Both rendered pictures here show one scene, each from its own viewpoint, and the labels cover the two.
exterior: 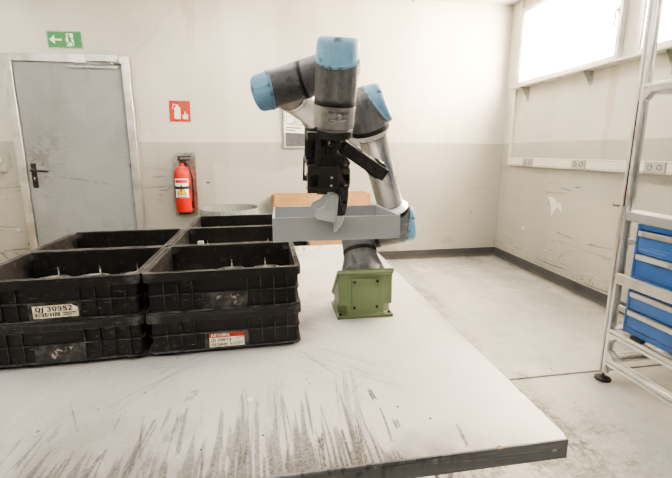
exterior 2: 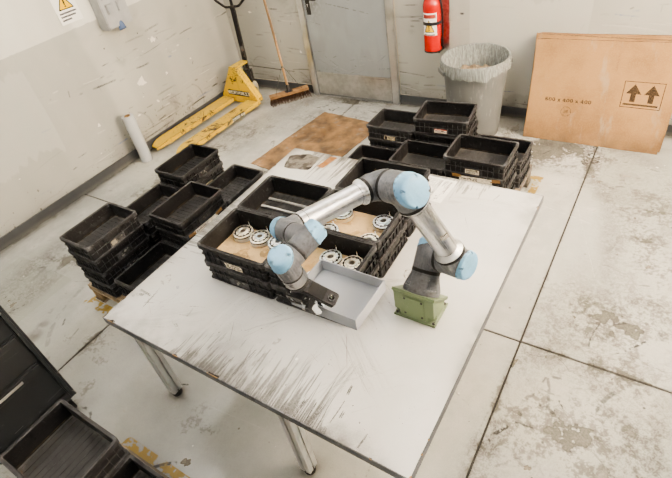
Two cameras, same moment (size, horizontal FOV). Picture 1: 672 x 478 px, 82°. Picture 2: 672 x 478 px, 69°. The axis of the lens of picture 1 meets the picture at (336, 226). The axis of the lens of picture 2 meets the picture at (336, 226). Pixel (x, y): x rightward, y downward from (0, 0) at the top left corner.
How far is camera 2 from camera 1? 142 cm
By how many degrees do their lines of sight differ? 51
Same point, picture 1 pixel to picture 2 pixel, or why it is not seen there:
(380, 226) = (344, 320)
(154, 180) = (406, 9)
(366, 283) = (412, 302)
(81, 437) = (229, 344)
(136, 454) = (240, 366)
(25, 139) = not seen: outside the picture
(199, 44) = not seen: outside the picture
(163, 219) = (414, 53)
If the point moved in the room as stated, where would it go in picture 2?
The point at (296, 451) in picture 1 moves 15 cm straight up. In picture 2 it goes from (290, 401) to (281, 378)
